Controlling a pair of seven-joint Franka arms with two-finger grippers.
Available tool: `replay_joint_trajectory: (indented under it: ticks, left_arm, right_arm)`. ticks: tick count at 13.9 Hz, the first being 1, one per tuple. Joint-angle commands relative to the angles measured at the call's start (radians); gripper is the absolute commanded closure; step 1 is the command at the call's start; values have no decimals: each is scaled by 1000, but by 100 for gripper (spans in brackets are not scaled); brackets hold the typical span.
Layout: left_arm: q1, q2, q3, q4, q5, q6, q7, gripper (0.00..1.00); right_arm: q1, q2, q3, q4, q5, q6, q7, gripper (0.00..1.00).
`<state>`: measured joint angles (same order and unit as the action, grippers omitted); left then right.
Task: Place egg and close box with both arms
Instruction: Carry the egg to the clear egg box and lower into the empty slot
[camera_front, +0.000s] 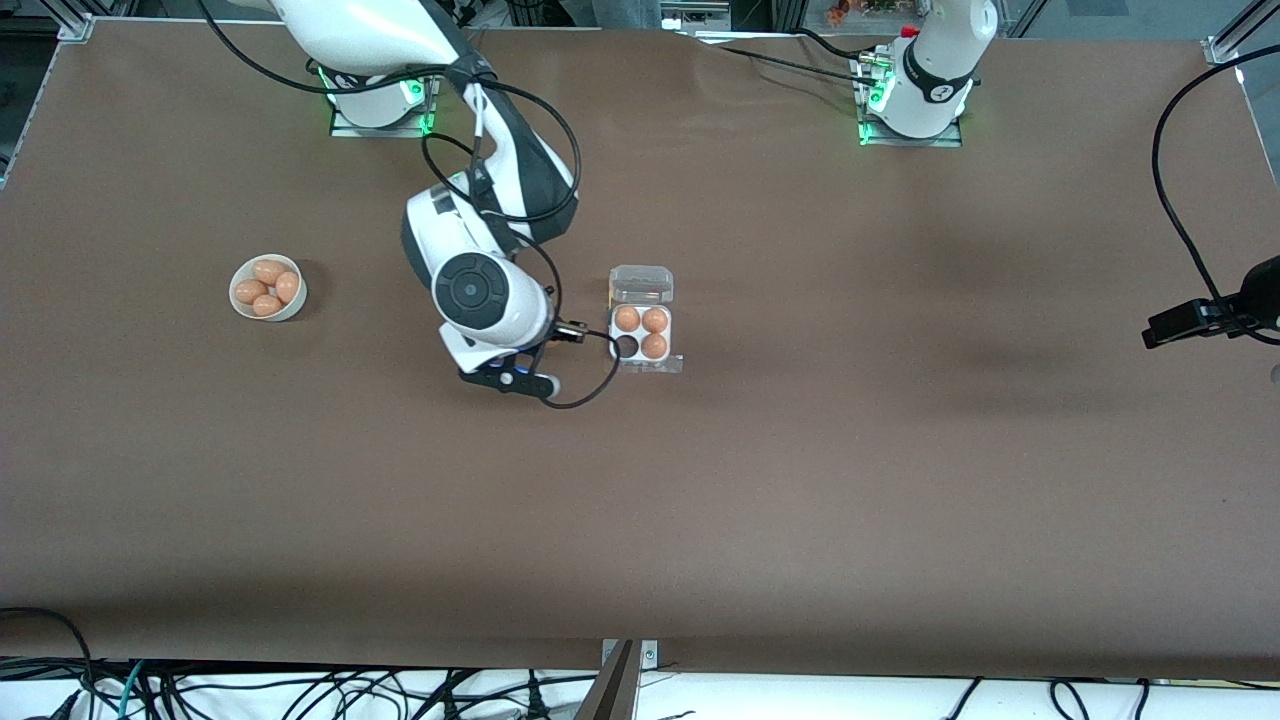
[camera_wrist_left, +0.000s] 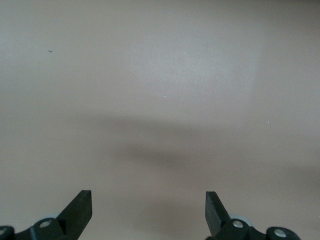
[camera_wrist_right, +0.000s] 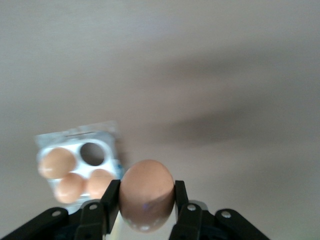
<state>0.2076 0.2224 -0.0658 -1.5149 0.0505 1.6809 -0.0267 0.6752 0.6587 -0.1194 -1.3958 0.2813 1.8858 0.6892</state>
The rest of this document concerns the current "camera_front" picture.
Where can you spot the white electronics box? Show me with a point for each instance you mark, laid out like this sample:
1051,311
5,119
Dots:
695,15

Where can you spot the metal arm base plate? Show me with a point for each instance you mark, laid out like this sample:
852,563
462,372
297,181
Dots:
945,138
345,128

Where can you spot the dark metal bar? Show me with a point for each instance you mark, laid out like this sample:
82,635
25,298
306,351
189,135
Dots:
610,695

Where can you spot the clear plastic egg box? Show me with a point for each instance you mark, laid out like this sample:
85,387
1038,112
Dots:
640,333

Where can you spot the person in grey trousers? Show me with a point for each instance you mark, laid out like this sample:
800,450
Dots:
625,12

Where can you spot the brown table cover mat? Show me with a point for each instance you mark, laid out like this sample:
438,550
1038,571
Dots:
640,500

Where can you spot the white round bowl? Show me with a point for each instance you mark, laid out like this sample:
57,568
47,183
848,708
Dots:
290,311

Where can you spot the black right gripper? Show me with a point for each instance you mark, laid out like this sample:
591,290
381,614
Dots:
553,336

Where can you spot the clear tape strip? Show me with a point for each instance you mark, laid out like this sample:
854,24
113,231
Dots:
672,366

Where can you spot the silver metal bracket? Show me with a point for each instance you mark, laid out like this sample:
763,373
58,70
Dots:
650,655

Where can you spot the aluminium frame profile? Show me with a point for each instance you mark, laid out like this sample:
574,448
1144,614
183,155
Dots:
75,25
1225,45

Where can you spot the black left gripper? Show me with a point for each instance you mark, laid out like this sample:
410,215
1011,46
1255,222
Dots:
1232,314

